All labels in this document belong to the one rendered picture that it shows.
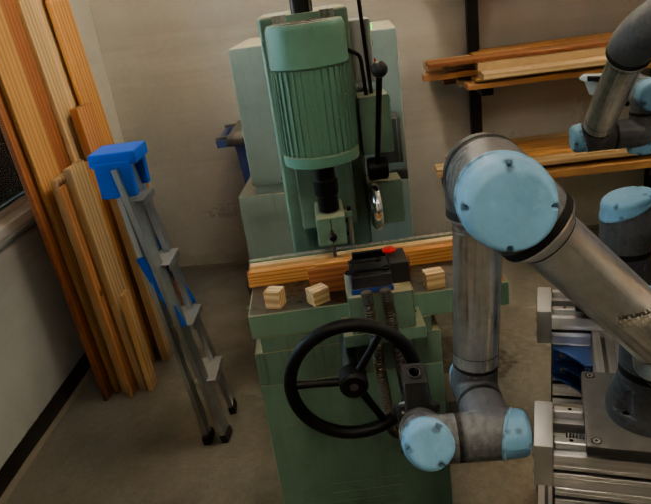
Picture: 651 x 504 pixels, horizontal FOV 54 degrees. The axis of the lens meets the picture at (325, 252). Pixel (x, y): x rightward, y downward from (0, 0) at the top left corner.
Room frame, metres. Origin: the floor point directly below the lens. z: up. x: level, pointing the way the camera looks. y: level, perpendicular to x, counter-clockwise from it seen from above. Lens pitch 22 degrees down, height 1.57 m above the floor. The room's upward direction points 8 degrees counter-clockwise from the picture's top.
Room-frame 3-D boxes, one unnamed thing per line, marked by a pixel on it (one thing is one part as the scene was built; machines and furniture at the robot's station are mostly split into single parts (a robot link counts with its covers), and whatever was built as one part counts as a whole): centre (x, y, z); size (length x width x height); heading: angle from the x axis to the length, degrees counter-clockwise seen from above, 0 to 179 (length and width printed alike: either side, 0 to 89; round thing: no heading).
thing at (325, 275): (1.39, -0.07, 0.93); 0.24 x 0.01 x 0.06; 89
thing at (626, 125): (1.62, -0.84, 1.12); 0.11 x 0.08 x 0.11; 84
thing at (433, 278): (1.34, -0.24, 0.92); 0.04 x 0.03 x 0.04; 95
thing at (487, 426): (0.81, -0.22, 0.91); 0.11 x 0.11 x 0.08; 86
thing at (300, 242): (1.77, -0.02, 1.16); 0.22 x 0.22 x 0.72; 89
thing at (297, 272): (1.47, -0.13, 0.92); 0.67 x 0.02 x 0.04; 89
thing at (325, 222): (1.49, -0.03, 1.03); 0.14 x 0.07 x 0.09; 179
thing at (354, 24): (1.79, -0.17, 1.40); 0.10 x 0.06 x 0.16; 179
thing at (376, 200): (1.60, -0.15, 1.02); 0.12 x 0.03 x 0.12; 179
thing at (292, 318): (1.37, -0.11, 0.87); 0.61 x 0.30 x 0.06; 89
